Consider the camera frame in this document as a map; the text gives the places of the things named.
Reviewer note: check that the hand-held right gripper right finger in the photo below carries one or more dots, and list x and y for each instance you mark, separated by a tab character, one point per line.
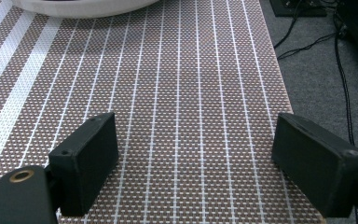
317	165

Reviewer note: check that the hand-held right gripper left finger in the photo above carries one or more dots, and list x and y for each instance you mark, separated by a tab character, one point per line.
84	165

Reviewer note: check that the brown white woven placemat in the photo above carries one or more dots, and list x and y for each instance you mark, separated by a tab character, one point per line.
174	93

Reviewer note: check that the white bowl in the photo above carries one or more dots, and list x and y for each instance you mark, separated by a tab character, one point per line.
84	7

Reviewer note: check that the black stand base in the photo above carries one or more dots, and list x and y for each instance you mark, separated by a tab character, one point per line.
298	7

